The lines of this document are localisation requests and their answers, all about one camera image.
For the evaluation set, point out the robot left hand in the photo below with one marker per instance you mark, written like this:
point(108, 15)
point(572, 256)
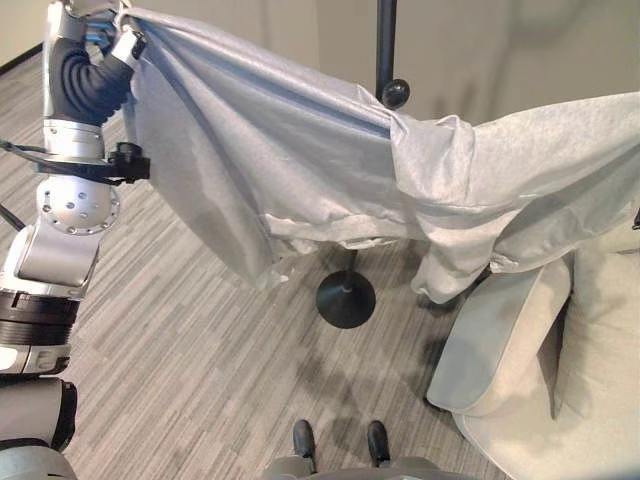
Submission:
point(80, 80)

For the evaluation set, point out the light grey sweatshirt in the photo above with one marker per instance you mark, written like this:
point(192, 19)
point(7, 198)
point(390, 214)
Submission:
point(310, 165)

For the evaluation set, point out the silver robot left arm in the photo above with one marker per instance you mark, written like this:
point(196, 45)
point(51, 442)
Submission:
point(55, 250)

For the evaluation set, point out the black coat rack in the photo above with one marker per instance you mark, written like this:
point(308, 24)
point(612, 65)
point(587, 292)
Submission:
point(346, 302)

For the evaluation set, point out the beige fabric sofa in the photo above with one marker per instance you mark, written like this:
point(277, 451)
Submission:
point(505, 350)

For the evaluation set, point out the beige sofa cushion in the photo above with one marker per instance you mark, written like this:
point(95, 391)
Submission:
point(600, 325)

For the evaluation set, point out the grey robot torso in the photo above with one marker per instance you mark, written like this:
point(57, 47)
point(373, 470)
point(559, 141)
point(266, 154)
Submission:
point(30, 462)

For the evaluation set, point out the robot left dark foot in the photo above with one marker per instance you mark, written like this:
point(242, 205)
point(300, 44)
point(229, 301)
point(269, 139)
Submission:
point(303, 437)

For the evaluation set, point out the robot dark foot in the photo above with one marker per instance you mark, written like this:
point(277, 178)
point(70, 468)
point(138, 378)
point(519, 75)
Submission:
point(303, 437)
point(378, 440)

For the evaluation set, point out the robot left silver leg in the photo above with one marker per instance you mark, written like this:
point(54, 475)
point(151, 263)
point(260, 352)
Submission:
point(292, 470)

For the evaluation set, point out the robot silver leg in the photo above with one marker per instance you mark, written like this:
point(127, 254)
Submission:
point(410, 469)
point(292, 470)

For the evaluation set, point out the robot right dark foot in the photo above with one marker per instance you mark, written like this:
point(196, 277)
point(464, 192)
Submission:
point(378, 440)

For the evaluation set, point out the robot right silver leg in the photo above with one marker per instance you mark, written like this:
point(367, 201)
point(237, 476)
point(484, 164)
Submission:
point(410, 469)

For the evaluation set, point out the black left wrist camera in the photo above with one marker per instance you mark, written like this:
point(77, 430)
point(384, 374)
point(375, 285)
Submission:
point(129, 162)

